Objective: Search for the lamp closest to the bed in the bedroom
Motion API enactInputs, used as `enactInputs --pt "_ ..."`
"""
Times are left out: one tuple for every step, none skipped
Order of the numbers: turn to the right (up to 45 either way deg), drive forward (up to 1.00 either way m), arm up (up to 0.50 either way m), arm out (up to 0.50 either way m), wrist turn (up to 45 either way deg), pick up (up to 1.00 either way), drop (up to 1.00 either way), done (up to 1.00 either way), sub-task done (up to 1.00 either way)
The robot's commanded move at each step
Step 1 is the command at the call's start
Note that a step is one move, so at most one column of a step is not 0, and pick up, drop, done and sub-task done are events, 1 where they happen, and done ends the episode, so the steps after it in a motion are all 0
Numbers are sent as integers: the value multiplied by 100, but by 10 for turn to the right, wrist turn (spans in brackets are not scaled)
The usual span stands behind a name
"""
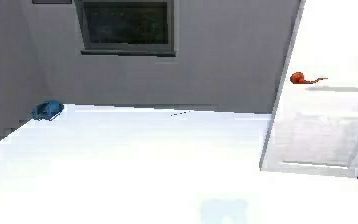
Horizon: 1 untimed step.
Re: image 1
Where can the dark framed picture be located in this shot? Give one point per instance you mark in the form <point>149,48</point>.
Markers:
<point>52,1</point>

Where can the grey framed window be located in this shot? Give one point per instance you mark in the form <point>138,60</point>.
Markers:
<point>127,23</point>

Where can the blue crumpled cloth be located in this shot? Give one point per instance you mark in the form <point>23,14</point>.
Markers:
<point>47,110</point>

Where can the white room door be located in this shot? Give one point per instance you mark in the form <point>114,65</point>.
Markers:
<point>323,126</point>

